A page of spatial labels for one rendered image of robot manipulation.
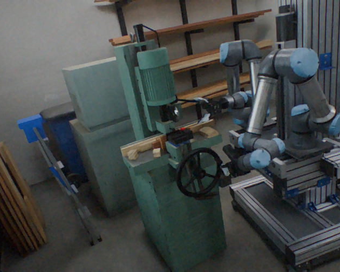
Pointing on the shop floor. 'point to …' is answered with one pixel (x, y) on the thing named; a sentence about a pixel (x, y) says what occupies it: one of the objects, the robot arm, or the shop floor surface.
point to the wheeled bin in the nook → (66, 141)
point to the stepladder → (30, 129)
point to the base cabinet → (181, 221)
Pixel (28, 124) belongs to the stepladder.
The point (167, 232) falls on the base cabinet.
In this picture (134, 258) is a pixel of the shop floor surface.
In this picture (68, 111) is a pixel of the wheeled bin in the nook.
